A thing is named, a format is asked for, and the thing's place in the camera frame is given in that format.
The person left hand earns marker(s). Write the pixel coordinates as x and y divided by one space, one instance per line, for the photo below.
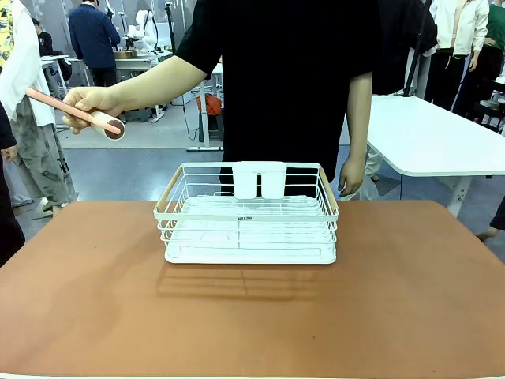
351 177

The person right hand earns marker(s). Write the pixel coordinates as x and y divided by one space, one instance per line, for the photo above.
92 98

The person left forearm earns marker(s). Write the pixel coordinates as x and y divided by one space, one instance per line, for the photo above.
359 118

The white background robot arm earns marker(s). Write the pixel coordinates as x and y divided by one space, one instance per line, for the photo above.
143 29

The person right forearm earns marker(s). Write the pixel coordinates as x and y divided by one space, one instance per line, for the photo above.
158 85

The bystander in navy jacket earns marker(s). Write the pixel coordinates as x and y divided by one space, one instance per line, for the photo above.
94 35

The bystander in white patterned shirt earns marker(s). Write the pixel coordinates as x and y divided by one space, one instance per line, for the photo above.
23 79

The white side table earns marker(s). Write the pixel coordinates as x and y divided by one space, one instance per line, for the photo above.
426 134

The white plastic utensil cup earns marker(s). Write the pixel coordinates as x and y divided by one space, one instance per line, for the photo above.
246 179

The white background desk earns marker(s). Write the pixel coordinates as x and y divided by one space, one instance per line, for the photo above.
205 118

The person black t-shirt torso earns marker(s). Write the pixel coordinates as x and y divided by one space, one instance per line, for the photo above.
292 79

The orange bag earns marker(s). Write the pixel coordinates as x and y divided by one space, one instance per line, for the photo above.
209 104

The white plastic drain tray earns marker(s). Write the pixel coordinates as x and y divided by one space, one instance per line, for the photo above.
248 256

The bystander in dark clothes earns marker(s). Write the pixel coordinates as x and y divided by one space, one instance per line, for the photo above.
8 205

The black tripod pole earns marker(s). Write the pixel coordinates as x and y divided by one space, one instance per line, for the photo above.
416 51

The bystander in white jacket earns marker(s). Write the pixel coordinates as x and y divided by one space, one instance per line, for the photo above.
457 35

